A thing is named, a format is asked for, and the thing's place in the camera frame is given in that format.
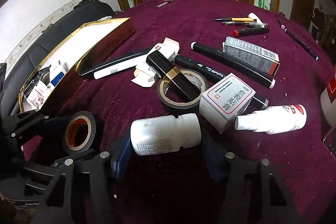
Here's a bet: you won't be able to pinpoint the black tape roll red core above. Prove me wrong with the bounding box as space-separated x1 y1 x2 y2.
63 111 97 155

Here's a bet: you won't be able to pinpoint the white pill bottle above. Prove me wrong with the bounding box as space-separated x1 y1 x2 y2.
130 113 202 156
26 81 53 109

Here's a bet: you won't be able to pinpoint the blue white medicine box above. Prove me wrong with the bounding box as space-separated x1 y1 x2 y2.
47 60 68 89

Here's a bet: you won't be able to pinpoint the white red-bordered plaster box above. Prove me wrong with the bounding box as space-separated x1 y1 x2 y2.
199 73 256 133

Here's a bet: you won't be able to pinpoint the white grey marker pen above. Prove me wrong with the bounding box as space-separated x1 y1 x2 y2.
93 57 143 80

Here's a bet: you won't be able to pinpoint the black gold perfume box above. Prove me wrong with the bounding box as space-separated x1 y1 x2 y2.
146 50 201 102

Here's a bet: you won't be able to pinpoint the black leather sofa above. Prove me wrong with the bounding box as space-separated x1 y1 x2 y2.
1 0 115 117

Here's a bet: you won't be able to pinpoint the gold-edged white storage box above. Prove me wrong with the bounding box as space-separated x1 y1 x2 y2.
18 17 135 114

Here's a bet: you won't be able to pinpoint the smartphone showing face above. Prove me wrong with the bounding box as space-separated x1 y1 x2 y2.
322 126 336 159

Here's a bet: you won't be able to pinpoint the large white jug red cap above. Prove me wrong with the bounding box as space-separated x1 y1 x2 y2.
320 75 336 127

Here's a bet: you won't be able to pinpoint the black marker white caps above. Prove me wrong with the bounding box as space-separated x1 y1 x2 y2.
190 42 276 89

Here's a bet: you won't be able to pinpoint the open white small carton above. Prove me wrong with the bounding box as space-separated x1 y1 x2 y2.
131 38 180 88

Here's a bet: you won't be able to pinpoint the grey silver carton box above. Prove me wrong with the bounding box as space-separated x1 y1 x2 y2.
222 36 280 76

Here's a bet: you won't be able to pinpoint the black art marker printed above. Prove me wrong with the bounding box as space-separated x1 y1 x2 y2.
173 54 269 110

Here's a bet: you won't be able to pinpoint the long thin black pen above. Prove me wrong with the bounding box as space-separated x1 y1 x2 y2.
284 28 319 61

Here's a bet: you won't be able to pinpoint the black marker red cap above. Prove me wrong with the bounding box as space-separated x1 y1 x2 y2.
233 27 269 38

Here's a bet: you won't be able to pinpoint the grey clear pen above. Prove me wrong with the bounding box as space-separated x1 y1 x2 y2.
222 21 268 28

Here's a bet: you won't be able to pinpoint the short black pink pen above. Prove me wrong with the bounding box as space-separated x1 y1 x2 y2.
277 17 285 30

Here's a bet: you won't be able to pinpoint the white small tube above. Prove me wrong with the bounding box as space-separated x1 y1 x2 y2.
248 12 266 28

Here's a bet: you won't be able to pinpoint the yellow black pen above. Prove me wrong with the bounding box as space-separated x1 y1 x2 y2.
214 18 257 22

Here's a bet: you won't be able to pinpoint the person in dark clothes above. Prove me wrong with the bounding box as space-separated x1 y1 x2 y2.
311 3 325 40

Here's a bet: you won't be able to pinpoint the small pen near thermos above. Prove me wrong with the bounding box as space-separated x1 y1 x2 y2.
155 1 172 9

